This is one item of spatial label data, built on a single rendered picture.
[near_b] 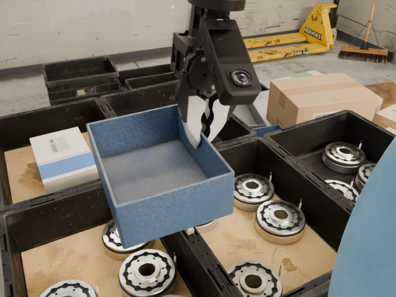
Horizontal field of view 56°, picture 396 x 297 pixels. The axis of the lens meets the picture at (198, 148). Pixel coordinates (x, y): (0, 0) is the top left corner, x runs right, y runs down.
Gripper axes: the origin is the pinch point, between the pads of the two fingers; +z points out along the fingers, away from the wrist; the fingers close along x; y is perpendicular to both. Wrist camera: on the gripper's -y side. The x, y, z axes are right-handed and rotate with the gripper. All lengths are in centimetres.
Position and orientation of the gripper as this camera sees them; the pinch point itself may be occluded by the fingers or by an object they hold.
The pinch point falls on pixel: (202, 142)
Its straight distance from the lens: 54.4
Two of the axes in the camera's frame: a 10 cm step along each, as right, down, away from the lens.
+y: -3.5, -5.2, 7.8
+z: -1.3, 8.5, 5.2
